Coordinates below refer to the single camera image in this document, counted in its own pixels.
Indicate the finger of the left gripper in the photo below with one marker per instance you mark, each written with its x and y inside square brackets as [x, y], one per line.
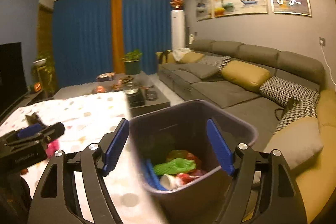
[23, 133]
[47, 135]

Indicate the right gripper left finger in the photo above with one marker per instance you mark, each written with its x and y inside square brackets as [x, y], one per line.
[72, 188]

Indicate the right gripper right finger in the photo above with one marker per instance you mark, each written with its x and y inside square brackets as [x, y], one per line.
[263, 188]

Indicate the grey trash bin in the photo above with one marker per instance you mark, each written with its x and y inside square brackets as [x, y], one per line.
[154, 135]

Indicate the black plastic bag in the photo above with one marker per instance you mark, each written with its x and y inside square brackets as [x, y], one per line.
[34, 119]

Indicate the pink plastic wrapper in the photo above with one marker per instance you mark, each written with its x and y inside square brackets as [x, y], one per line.
[52, 148]

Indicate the orange small clock radio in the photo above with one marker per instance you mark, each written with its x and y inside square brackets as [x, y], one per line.
[36, 87]

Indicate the black television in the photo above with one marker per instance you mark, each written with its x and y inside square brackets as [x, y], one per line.
[13, 82]

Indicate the hanging plant in white bowl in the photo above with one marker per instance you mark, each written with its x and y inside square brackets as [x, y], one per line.
[45, 73]

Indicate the box on coffee table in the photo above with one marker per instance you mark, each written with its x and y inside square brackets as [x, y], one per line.
[105, 77]

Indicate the glass kettle on table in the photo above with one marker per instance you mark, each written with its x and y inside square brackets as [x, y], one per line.
[134, 94]

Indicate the green potted plant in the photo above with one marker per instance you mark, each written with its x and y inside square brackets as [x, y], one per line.
[131, 62]

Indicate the dark coffee table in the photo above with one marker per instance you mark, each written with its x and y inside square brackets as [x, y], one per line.
[90, 88]

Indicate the red paper cup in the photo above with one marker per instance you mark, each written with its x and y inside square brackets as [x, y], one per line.
[171, 182]

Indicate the houndstooth cushion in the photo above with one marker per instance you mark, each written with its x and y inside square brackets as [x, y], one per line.
[296, 101]

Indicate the blue curtain left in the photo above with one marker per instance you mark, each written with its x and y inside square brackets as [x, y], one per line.
[81, 40]

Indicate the blue curtain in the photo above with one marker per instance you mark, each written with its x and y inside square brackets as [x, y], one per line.
[81, 40]
[147, 28]

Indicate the mustard cushion middle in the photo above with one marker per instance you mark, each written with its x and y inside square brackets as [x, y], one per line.
[248, 76]

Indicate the white cloth on sofa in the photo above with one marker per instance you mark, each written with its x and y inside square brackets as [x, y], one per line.
[179, 53]

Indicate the grey cushion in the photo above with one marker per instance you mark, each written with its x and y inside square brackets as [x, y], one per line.
[202, 71]

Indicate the blue curtain right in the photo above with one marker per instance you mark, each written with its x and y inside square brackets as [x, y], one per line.
[147, 28]

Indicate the orange curtain strip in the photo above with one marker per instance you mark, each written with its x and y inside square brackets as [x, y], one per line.
[117, 36]

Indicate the grey sectional sofa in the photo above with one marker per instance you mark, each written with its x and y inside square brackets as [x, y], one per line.
[317, 184]

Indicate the mustard cushion far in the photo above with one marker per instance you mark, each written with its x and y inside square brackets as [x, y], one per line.
[191, 57]

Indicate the white standing air conditioner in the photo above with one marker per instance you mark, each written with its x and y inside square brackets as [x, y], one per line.
[177, 29]

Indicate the red flower decoration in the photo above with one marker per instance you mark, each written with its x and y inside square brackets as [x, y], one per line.
[177, 4]

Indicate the left small painting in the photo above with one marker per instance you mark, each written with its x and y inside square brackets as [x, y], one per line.
[203, 9]

